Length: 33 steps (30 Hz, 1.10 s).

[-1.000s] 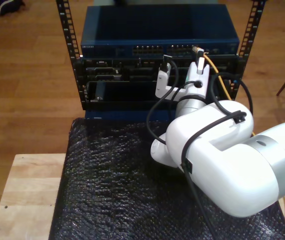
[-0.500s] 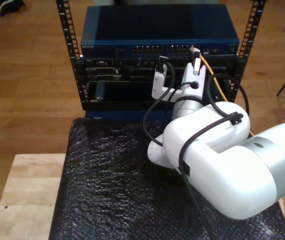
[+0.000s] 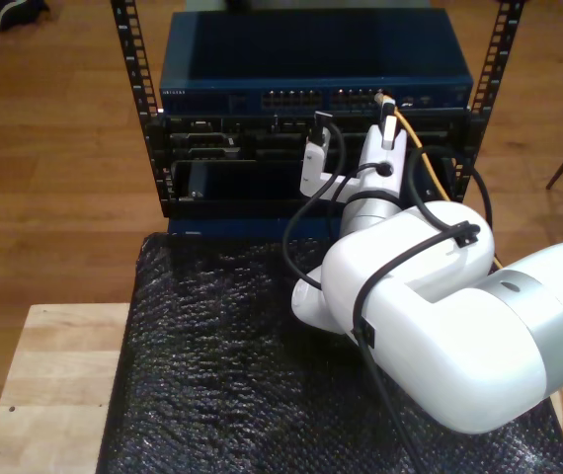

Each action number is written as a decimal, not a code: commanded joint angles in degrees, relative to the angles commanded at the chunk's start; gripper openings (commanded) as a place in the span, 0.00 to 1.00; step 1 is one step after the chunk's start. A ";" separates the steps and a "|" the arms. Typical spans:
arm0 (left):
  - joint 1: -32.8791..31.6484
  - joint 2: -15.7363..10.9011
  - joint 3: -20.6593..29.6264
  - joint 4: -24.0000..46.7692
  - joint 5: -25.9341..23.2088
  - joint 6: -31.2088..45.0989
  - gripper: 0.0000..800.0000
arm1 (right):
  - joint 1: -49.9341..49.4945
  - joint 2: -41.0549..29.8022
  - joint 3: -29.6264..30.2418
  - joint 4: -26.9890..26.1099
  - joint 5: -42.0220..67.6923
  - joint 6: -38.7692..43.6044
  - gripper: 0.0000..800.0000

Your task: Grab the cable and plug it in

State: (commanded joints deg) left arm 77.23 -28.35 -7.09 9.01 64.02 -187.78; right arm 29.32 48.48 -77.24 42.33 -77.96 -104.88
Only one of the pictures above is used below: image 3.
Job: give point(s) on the black rack server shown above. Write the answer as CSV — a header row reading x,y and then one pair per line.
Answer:
x,y
242,138

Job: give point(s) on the black bubble wrap mat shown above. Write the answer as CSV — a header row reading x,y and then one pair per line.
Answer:
x,y
212,395

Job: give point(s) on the dark sneaker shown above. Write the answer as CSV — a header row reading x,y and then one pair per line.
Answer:
x,y
15,12

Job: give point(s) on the black perforated rack post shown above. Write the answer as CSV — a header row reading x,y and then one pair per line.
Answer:
x,y
504,54
129,56

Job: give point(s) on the blue network switch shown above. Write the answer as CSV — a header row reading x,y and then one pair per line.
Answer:
x,y
262,49

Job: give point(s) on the blue rack base plate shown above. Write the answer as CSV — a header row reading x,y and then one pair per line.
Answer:
x,y
237,228

